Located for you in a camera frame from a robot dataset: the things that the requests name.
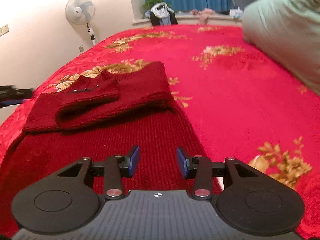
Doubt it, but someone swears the dark red knit sweater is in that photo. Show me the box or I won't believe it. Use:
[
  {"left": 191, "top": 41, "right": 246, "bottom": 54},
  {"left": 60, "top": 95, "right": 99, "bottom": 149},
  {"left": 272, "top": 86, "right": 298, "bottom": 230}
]
[{"left": 1, "top": 62, "right": 204, "bottom": 236}]

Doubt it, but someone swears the red floral bed blanket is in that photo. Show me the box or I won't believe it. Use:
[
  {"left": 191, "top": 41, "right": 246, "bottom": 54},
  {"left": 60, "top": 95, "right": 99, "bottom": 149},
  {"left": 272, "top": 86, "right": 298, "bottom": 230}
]
[{"left": 0, "top": 24, "right": 320, "bottom": 240}]

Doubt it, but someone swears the white standing fan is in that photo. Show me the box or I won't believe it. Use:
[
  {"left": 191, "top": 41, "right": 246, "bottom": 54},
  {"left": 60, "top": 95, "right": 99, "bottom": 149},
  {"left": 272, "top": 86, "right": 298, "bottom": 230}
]
[{"left": 65, "top": 0, "right": 97, "bottom": 46}]

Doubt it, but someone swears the green potted plant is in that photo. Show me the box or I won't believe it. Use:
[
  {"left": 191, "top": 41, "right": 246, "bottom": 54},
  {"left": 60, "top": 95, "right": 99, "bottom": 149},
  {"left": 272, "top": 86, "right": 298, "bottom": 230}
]
[{"left": 141, "top": 0, "right": 164, "bottom": 13}]

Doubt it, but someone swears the light green duvet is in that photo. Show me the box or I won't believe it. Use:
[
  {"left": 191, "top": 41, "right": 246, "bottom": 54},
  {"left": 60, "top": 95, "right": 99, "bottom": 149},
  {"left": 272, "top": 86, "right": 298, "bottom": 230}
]
[{"left": 242, "top": 0, "right": 319, "bottom": 94}]

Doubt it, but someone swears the pink cloth on sill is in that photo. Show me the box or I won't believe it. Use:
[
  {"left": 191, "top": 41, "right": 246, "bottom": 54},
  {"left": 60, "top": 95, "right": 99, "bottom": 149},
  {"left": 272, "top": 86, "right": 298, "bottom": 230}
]
[{"left": 191, "top": 8, "right": 216, "bottom": 25}]

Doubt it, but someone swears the beige double wall switch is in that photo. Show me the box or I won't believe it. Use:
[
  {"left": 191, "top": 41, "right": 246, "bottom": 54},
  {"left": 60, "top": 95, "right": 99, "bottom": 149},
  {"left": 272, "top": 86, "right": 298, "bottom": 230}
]
[{"left": 0, "top": 24, "right": 9, "bottom": 36}]

